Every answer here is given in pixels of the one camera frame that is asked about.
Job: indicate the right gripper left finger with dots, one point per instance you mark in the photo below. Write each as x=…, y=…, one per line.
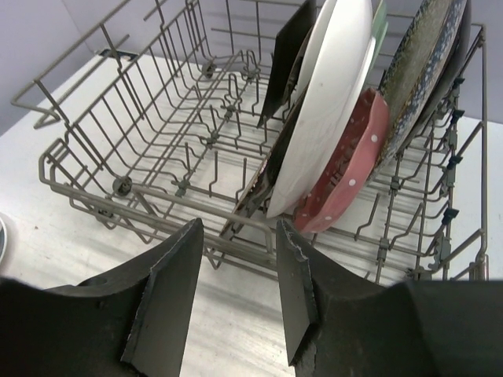
x=132, y=320

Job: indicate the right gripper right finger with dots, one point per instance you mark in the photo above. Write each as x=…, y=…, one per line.
x=332, y=317

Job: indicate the cream square flower plate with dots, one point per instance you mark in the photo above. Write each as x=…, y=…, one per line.
x=265, y=177

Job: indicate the pink dotted scalloped plate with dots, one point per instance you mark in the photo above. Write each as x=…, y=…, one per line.
x=349, y=167

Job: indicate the white oval platter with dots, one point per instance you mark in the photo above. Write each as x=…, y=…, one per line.
x=339, y=50

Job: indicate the teal square plate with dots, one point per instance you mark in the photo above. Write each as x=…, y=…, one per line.
x=287, y=46

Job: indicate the speckled beige round plate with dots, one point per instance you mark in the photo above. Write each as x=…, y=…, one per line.
x=415, y=70

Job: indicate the mint green flower plate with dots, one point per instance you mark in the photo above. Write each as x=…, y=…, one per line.
x=380, y=26

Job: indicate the black square floral plate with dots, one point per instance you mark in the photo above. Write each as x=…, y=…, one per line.
x=451, y=70

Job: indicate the round plate red teal rim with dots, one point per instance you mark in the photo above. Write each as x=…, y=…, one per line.
x=3, y=239

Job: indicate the left logo sticker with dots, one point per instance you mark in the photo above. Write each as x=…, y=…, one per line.
x=117, y=54

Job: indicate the grey wire dish rack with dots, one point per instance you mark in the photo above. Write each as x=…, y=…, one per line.
x=149, y=143

